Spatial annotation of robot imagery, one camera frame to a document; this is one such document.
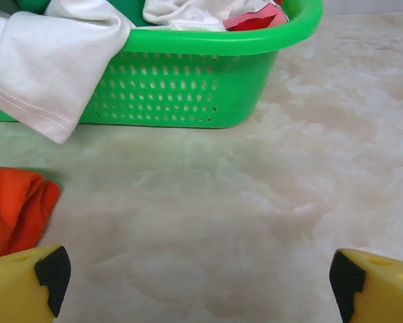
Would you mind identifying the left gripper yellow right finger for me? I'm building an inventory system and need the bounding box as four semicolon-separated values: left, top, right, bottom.
328;248;403;323

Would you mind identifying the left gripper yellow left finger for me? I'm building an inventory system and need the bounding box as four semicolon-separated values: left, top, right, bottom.
0;244;72;323

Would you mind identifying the orange t-shirt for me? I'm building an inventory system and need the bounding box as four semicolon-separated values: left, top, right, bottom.
0;166;61;262

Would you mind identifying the green plastic laundry basket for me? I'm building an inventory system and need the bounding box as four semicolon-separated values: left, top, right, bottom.
0;0;324;130

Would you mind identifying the green t-shirt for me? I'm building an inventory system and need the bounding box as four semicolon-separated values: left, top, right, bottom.
17;0;51;14

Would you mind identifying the white t-shirt with red print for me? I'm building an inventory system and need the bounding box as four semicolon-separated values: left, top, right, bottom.
142;0;289;32

